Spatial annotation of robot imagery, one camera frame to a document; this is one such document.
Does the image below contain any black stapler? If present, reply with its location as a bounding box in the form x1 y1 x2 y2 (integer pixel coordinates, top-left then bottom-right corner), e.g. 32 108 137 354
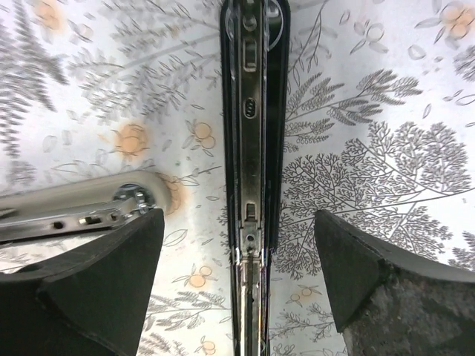
220 1 291 355

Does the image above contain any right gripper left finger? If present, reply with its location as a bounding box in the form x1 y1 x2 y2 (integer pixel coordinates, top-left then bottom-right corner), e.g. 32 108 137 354
1 209 164 355

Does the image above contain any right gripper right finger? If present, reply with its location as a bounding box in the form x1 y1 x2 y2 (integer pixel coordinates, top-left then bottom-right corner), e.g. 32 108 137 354
315 210 474 355

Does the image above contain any silver stapler magazine rail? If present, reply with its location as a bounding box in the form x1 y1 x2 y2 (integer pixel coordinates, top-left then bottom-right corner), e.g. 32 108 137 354
1 171 171 244

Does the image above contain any floral patterned table mat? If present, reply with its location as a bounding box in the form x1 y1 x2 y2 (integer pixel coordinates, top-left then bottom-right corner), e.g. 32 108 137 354
1 1 474 355

